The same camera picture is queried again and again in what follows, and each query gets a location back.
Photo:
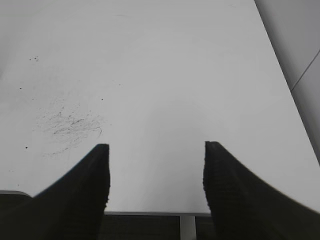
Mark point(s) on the white table leg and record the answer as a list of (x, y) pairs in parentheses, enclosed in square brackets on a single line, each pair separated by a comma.
[(187, 228)]

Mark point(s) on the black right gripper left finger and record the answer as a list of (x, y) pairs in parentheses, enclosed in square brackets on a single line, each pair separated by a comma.
[(70, 209)]

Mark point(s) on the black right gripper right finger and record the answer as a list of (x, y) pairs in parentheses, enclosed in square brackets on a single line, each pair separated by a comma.
[(244, 207)]

